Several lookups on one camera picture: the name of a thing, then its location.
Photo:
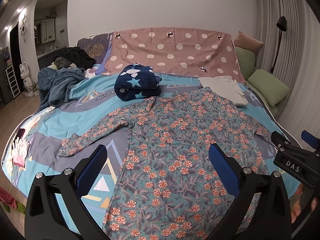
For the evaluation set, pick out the pink polka dot cover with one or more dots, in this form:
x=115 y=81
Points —
x=172 y=50

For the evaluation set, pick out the dark floral pillow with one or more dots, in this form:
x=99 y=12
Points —
x=96 y=46

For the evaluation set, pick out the green pillow far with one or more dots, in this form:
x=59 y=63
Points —
x=246 y=61

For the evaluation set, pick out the black clothes pile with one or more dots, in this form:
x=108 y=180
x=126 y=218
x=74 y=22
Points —
x=73 y=56

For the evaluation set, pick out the grey pleated curtain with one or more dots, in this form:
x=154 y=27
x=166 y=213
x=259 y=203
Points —
x=298 y=61

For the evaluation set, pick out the white cat figurine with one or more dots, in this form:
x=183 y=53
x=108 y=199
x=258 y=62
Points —
x=27 y=82

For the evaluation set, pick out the teal grey knit blanket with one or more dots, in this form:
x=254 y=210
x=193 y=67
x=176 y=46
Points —
x=55 y=85

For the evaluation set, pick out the right hand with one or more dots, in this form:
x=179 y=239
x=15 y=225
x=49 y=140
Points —
x=296 y=208

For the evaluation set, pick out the green pillow near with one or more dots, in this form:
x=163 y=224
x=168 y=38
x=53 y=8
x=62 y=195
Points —
x=271 y=88

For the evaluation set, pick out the floral teal shirt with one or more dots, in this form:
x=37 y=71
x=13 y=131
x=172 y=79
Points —
x=167 y=187

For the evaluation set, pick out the white folded garment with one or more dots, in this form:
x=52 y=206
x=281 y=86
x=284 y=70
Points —
x=225 y=87

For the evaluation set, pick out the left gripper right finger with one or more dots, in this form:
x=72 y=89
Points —
x=272 y=217

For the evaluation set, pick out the red phone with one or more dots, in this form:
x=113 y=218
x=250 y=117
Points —
x=20 y=133

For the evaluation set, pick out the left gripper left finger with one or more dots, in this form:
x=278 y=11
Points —
x=44 y=219

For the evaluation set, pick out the tan pillow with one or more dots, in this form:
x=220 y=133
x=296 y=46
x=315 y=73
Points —
x=246 y=42

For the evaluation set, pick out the green pillow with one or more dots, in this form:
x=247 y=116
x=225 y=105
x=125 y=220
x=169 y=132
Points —
x=271 y=88
x=246 y=61

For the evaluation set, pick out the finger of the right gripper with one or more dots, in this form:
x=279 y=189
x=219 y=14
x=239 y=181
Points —
x=310 y=139
x=281 y=139

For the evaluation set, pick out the white pink gloves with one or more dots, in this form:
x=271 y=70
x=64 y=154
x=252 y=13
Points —
x=19 y=151

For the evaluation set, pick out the white shelf rack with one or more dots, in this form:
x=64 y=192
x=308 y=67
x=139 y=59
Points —
x=12 y=82

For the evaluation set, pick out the navy star fleece blanket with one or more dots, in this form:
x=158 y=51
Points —
x=137 y=81

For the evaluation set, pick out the black floor lamp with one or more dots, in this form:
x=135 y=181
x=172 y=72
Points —
x=282 y=26

